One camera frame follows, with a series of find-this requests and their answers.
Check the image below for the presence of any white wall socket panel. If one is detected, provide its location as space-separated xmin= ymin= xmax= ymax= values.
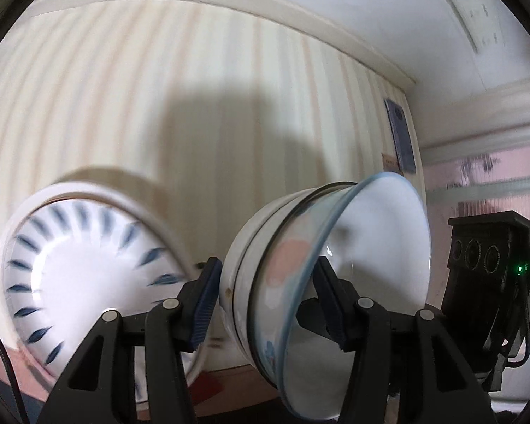
xmin=447 ymin=0 xmax=504 ymax=53

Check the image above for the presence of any white plate blue leaf pattern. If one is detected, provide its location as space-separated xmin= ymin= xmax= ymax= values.
xmin=0 ymin=182 xmax=199 ymax=389

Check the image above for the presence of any white bowl underneath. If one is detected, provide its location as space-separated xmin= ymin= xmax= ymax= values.
xmin=219 ymin=181 xmax=355 ymax=388

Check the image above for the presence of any white bowl blue rim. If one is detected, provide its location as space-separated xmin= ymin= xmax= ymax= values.
xmin=251 ymin=171 xmax=433 ymax=421

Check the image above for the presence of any striped cream tablecloth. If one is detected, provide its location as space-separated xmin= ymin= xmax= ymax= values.
xmin=0 ymin=0 xmax=427 ymax=372

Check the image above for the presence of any red card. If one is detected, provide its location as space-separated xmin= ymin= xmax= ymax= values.
xmin=188 ymin=371 xmax=223 ymax=406

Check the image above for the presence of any small brown card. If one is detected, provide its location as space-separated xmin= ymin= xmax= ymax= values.
xmin=382 ymin=153 xmax=402 ymax=174

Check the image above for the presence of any blue smartphone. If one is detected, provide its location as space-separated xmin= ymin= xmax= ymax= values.
xmin=384 ymin=98 xmax=416 ymax=174

